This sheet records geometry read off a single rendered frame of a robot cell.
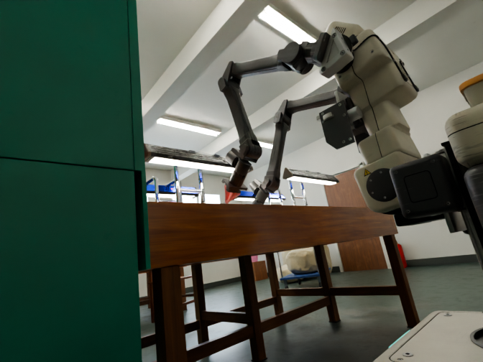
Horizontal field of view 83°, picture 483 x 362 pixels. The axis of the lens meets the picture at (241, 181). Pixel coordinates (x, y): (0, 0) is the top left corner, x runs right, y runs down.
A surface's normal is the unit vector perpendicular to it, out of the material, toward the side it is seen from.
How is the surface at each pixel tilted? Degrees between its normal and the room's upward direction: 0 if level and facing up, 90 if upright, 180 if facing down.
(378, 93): 90
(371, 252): 90
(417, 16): 90
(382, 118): 90
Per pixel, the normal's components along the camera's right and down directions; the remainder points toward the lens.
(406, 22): -0.75, -0.07
